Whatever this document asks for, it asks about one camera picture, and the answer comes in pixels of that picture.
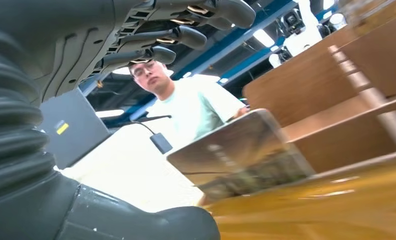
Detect person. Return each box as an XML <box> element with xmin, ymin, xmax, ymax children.
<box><xmin>128</xmin><ymin>59</ymin><xmax>251</xmax><ymax>144</ymax></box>

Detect white humanoid robot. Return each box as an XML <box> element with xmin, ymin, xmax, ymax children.
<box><xmin>279</xmin><ymin>0</ymin><xmax>349</xmax><ymax>58</ymax></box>

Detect black adapter cable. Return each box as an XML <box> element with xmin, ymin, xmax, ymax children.
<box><xmin>131</xmin><ymin>119</ymin><xmax>156</xmax><ymax>136</ymax></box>

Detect eyeglasses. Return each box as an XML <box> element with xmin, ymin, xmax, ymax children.
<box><xmin>131</xmin><ymin>61</ymin><xmax>161</xmax><ymax>80</ymax></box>

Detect wooden organizer box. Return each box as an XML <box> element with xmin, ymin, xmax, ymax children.
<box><xmin>202</xmin><ymin>0</ymin><xmax>396</xmax><ymax>240</ymax></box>

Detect black power adapter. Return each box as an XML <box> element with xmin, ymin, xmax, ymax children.
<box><xmin>149</xmin><ymin>132</ymin><xmax>174</xmax><ymax>155</ymax></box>

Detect dark grey laptop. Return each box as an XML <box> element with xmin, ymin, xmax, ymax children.
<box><xmin>38</xmin><ymin>88</ymin><xmax>112</xmax><ymax>170</ymax></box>

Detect ceiling light panel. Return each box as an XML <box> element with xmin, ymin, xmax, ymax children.
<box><xmin>252</xmin><ymin>28</ymin><xmax>276</xmax><ymax>49</ymax></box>
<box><xmin>94</xmin><ymin>108</ymin><xmax>126</xmax><ymax>119</ymax></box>

